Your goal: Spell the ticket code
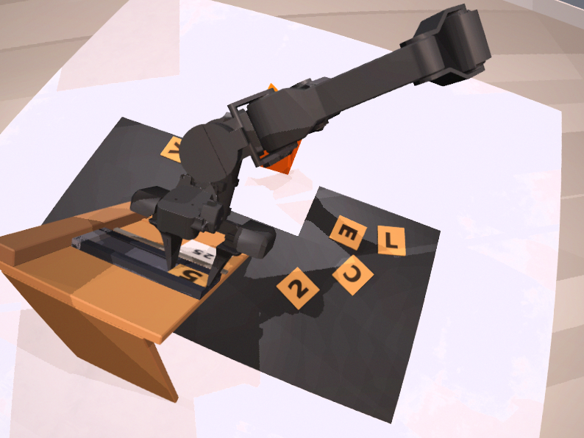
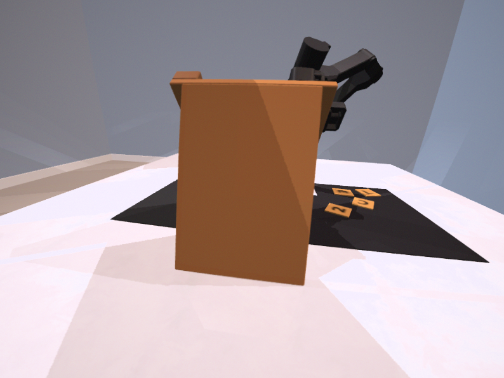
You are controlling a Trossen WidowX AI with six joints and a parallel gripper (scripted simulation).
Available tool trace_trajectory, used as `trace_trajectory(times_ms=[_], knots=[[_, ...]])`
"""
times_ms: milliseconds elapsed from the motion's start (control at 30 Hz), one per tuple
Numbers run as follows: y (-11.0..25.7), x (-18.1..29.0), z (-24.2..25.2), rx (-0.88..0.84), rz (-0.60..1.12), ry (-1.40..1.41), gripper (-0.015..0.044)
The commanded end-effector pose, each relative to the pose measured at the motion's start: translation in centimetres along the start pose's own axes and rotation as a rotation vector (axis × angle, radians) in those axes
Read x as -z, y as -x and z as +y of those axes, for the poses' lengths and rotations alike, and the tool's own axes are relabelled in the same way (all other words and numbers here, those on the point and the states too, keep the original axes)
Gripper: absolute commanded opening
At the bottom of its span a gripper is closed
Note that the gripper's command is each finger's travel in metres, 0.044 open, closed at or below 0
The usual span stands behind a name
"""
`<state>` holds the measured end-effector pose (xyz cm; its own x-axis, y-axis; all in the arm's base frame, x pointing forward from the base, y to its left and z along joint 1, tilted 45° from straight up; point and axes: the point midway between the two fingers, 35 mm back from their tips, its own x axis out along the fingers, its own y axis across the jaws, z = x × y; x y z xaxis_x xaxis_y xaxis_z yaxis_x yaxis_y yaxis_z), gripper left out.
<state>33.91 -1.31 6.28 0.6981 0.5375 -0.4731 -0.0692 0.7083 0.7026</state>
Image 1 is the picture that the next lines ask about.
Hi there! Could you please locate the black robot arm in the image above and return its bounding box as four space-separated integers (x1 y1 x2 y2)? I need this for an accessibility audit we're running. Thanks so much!
157 4 492 240

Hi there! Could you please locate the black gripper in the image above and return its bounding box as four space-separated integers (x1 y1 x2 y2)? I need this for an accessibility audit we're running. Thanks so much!
130 173 277 287

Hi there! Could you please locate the white paper label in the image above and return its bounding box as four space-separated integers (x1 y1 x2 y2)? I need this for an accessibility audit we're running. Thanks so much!
179 240 216 264

